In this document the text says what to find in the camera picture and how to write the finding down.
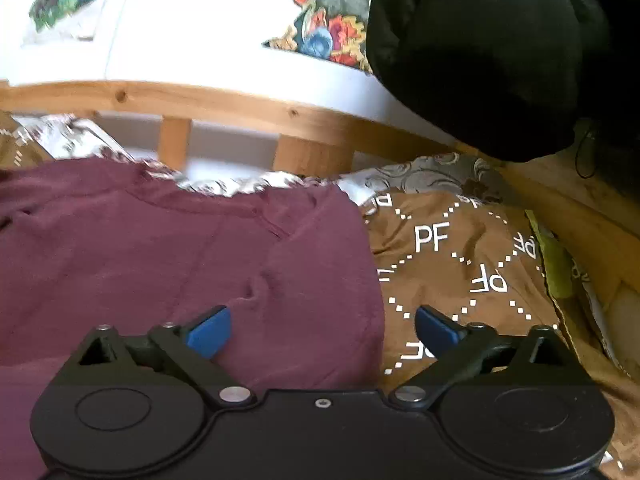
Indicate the green packet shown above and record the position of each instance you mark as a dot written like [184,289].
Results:
[554,255]

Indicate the black cloth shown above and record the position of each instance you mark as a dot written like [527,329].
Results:
[490,45]

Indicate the colourful floral wall picture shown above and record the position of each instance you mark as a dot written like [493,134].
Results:
[330,20]

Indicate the white floral bed sheet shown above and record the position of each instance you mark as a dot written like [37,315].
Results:
[430,176]

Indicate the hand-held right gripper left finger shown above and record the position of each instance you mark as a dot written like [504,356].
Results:
[211,331]

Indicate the wooden bed frame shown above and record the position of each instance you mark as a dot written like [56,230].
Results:
[220,105]

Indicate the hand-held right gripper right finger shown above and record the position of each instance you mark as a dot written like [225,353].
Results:
[436,331]

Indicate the brown printed blanket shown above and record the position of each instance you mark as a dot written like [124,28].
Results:
[465,270]

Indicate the maroon shirt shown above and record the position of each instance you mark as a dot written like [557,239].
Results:
[150,260]

